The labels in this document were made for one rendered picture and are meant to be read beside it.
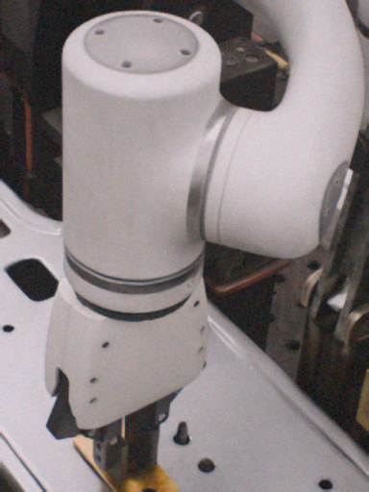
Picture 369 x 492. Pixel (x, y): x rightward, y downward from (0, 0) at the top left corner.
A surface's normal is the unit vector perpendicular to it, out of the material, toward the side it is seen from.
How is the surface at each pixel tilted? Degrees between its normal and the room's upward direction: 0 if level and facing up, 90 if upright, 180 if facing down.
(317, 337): 90
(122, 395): 93
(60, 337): 85
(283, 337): 0
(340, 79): 52
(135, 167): 89
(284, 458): 0
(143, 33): 0
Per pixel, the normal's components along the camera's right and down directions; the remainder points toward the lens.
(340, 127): 0.77, 0.07
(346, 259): -0.79, 0.22
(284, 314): 0.06, -0.75
